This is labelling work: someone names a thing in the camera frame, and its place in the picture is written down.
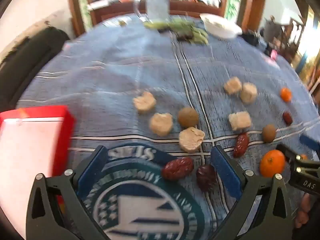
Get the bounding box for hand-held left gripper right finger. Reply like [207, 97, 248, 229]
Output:
[210, 144, 293, 240]

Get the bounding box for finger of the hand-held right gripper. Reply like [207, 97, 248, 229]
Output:
[276, 144, 300, 163]
[299, 134, 320, 152]

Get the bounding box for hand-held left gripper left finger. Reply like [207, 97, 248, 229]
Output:
[26, 145, 108, 240]

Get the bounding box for red date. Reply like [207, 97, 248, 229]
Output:
[162, 157, 194, 181]
[196, 165, 217, 192]
[233, 132, 250, 158]
[282, 111, 293, 126]

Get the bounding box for red box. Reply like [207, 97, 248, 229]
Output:
[0, 105, 76, 235]

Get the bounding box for person's right hand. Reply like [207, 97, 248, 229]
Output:
[294, 194, 312, 228]

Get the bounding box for brown round fruit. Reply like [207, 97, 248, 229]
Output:
[262, 124, 277, 143]
[177, 107, 200, 128]

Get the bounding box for beige pastry piece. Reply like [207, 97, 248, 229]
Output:
[133, 91, 157, 114]
[179, 127, 206, 153]
[224, 77, 242, 96]
[228, 111, 252, 131]
[240, 82, 258, 105]
[149, 112, 174, 137]

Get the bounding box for small orange tangerine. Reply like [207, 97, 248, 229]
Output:
[280, 87, 292, 102]

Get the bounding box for black device with red label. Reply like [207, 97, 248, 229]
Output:
[266, 47, 279, 60]

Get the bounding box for blue plaid tablecloth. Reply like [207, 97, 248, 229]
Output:
[16, 14, 320, 240]

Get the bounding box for grey garment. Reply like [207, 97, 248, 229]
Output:
[264, 15, 283, 43]

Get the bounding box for black sofa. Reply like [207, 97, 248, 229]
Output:
[0, 27, 71, 108]

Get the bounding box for green vegetable leaves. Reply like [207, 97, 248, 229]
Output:
[144, 19, 209, 45]

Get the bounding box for white bowl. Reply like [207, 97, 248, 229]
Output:
[200, 13, 242, 39]

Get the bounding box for dark plum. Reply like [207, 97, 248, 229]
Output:
[176, 29, 194, 42]

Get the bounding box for wooden cabinet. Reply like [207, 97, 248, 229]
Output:
[85, 0, 225, 26]

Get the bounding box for glass pitcher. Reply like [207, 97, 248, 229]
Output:
[134, 0, 171, 22]

